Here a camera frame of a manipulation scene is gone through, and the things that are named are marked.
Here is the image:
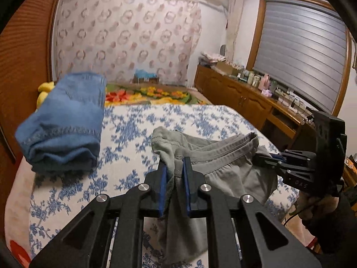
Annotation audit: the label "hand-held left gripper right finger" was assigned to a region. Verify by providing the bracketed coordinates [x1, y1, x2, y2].
[182, 156, 321, 268]

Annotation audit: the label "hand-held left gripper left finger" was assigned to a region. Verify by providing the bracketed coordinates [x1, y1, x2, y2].
[29, 163, 175, 268]

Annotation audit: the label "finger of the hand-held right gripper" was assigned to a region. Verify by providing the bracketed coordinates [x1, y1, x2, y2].
[262, 150, 315, 162]
[252, 156, 291, 174]

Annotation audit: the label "grey pants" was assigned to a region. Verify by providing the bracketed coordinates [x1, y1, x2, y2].
[151, 126, 278, 266]

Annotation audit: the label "person's right forearm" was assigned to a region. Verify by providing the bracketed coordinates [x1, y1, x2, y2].
[300, 193, 357, 257]

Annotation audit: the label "person's right hand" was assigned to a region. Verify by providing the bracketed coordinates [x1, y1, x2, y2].
[297, 194, 339, 221]

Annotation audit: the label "white power strips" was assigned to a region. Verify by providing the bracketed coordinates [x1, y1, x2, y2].
[275, 88, 310, 115]

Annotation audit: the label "blue floral white bedspread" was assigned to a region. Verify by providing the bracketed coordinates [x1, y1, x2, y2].
[28, 103, 300, 268]

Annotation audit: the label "wooden sideboard cabinet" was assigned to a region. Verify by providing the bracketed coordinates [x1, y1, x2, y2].
[194, 64, 318, 146]

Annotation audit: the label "group of toiletry bottles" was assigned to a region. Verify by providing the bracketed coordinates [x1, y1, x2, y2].
[238, 70, 263, 87]

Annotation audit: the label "colourful flower blanket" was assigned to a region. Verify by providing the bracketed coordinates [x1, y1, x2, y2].
[106, 82, 210, 107]

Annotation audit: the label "cardboard box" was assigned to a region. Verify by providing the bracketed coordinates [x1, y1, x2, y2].
[216, 61, 240, 76]

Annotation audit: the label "grey window blind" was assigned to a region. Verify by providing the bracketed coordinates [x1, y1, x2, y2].
[252, 0, 348, 115]

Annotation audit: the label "blue cloth in box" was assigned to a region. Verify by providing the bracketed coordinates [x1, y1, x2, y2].
[134, 68, 159, 84]

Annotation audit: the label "folded blue jeans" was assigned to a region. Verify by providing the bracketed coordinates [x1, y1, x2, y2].
[15, 73, 107, 174]

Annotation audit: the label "stack of folded cloths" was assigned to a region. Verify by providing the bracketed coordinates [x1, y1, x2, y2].
[199, 52, 226, 63]

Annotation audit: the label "beige side curtain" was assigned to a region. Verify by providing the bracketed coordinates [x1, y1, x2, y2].
[226, 0, 243, 65]

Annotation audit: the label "pink fleece blanket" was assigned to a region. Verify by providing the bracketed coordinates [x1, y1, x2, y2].
[4, 156, 38, 267]

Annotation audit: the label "yellow plush toy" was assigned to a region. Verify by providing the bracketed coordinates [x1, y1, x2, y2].
[37, 82, 55, 108]

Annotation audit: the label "wooden slatted door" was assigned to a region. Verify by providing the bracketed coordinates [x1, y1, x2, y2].
[0, 0, 66, 162]

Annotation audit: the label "ring patterned sheer curtain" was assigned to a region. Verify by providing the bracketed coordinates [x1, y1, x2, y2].
[56, 0, 202, 86]

